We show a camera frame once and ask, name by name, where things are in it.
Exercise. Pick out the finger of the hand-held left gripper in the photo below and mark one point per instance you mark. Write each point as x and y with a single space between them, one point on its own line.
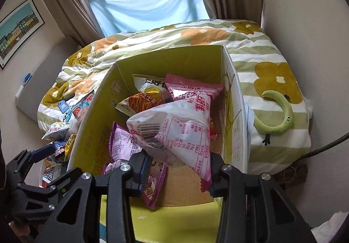
41 152

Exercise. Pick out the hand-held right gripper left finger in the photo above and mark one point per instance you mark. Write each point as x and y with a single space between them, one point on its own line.
145 172

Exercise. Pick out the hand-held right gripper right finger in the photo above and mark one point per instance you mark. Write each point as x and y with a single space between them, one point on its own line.
218 180

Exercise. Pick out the white and pink snack packet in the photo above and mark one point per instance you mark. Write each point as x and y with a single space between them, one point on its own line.
180 134

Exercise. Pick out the yellow-green cardboard box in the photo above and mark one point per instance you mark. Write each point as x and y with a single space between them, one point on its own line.
92 123

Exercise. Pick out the pink printed snack packet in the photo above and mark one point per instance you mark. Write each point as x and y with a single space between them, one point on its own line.
155 185

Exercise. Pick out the purple snack packet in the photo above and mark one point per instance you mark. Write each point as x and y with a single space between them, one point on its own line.
122 142

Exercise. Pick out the small red snack packet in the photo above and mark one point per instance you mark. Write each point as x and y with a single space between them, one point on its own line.
213 130

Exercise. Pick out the small blue card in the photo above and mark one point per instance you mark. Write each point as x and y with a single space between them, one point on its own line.
63 106

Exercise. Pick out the pile of assorted packets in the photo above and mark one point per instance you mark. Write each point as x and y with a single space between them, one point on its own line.
81 106

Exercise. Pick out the orange snack packet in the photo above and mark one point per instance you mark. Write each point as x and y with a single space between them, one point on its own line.
141 101

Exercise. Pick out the small blue and white device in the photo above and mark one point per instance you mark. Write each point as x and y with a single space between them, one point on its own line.
27 78

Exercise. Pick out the white and yellow snack packet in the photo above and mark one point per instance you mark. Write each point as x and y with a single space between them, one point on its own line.
147 83

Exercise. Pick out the green snake plush toy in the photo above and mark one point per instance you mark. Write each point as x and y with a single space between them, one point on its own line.
287 112

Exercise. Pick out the white cloth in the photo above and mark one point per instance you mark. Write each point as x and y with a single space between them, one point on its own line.
330 228

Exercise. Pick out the floral striped blanket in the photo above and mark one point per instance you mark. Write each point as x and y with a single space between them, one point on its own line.
259 52

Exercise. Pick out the light blue cloth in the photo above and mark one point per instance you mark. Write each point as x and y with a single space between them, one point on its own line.
150 6

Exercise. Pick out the framed wall picture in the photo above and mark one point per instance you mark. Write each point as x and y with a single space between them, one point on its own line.
16 30

